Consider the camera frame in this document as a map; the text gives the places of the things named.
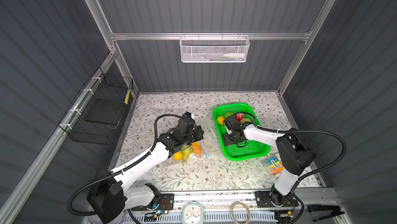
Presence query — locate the orange carrot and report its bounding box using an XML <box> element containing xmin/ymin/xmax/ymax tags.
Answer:
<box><xmin>192</xmin><ymin>142</ymin><xmax>202</xmax><ymax>155</ymax></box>

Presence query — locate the clear zip top bag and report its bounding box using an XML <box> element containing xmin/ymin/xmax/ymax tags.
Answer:
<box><xmin>165</xmin><ymin>116</ymin><xmax>219</xmax><ymax>166</ymax></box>

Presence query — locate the green pear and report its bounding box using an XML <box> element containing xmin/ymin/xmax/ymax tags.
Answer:
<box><xmin>181</xmin><ymin>145</ymin><xmax>193</xmax><ymax>161</ymax></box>

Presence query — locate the orange fruit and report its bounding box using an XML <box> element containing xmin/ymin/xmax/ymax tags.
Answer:
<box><xmin>173</xmin><ymin>152</ymin><xmax>183</xmax><ymax>161</ymax></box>

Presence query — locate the yellow lemon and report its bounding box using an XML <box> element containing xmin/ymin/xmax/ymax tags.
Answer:
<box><xmin>217</xmin><ymin>116</ymin><xmax>225</xmax><ymax>125</ymax></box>

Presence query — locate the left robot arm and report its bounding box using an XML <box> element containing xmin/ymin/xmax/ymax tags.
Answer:
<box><xmin>87</xmin><ymin>115</ymin><xmax>204</xmax><ymax>224</ymax></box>

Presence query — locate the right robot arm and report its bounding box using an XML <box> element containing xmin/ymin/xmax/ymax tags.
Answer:
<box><xmin>222</xmin><ymin>116</ymin><xmax>315</xmax><ymax>197</ymax></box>

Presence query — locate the green plastic basket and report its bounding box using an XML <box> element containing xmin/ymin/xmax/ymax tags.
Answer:
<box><xmin>213</xmin><ymin>103</ymin><xmax>270</xmax><ymax>161</ymax></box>

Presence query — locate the red apple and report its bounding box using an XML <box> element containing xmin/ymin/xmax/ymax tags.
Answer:
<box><xmin>235</xmin><ymin>113</ymin><xmax>244</xmax><ymax>122</ymax></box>

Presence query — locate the green cabbage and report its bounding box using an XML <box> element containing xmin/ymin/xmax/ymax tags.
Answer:
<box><xmin>224</xmin><ymin>112</ymin><xmax>234</xmax><ymax>119</ymax></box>

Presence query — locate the pack of coloured markers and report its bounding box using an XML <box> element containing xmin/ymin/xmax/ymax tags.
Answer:
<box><xmin>261</xmin><ymin>153</ymin><xmax>284</xmax><ymax>176</ymax></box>

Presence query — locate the white alarm clock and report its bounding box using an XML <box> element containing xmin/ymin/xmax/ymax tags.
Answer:
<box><xmin>181</xmin><ymin>202</ymin><xmax>205</xmax><ymax>224</ymax></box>

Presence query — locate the black stapler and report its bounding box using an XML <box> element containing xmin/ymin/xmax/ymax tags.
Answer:
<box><xmin>307</xmin><ymin>204</ymin><xmax>345</xmax><ymax>222</ymax></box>

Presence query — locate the grey cloth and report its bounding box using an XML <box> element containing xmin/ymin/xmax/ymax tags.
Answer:
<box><xmin>88</xmin><ymin>214</ymin><xmax>125</xmax><ymax>224</ymax></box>

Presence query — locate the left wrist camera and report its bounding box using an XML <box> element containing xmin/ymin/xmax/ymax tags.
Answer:
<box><xmin>183</xmin><ymin>112</ymin><xmax>195</xmax><ymax>119</ymax></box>

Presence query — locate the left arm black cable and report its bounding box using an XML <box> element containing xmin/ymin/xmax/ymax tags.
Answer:
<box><xmin>67</xmin><ymin>114</ymin><xmax>184</xmax><ymax>217</ymax></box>

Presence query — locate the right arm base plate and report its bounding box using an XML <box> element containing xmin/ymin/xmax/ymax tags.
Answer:
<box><xmin>254</xmin><ymin>190</ymin><xmax>299</xmax><ymax>208</ymax></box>

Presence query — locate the coiled beige cable ring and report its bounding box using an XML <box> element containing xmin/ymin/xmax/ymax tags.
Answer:
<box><xmin>230</xmin><ymin>201</ymin><xmax>251</xmax><ymax>224</ymax></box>

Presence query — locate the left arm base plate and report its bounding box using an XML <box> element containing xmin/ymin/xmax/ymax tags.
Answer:
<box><xmin>131</xmin><ymin>194</ymin><xmax>175</xmax><ymax>211</ymax></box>

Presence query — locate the white wire mesh basket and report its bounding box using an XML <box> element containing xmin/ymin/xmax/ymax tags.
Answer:
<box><xmin>179</xmin><ymin>35</ymin><xmax>250</xmax><ymax>63</ymax></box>

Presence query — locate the black wire basket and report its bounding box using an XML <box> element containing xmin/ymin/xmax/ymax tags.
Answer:
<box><xmin>59</xmin><ymin>70</ymin><xmax>134</xmax><ymax>145</ymax></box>

